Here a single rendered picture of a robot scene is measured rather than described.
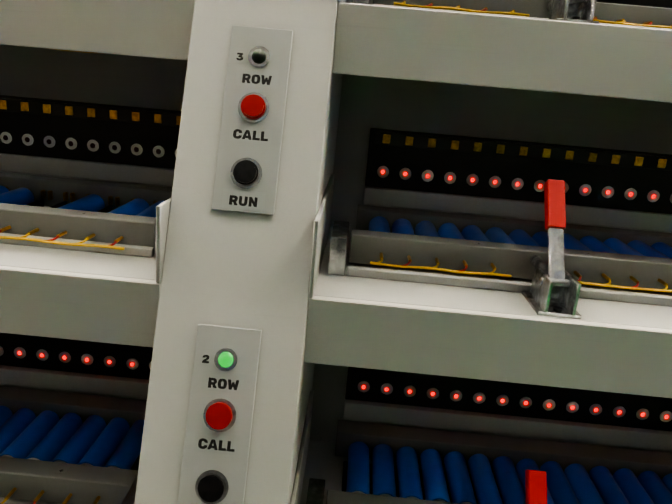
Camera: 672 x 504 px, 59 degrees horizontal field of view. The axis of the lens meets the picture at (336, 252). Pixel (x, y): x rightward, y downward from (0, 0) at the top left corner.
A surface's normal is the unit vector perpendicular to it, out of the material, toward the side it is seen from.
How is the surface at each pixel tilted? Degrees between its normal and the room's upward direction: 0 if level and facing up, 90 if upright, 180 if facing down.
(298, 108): 90
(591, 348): 111
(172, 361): 90
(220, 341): 90
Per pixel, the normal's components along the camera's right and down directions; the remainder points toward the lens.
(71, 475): 0.08, -0.96
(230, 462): -0.01, -0.09
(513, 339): -0.05, 0.28
